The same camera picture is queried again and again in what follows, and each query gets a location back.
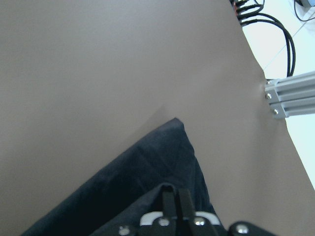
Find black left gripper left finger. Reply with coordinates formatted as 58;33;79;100
162;187;177;219

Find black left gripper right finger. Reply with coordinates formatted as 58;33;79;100
178;189;195;219

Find black graphic t-shirt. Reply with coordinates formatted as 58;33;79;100
25;118;214;236

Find aluminium frame post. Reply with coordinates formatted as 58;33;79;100
264;71;315;119

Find black cable bundle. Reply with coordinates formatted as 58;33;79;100
233;0;296;77

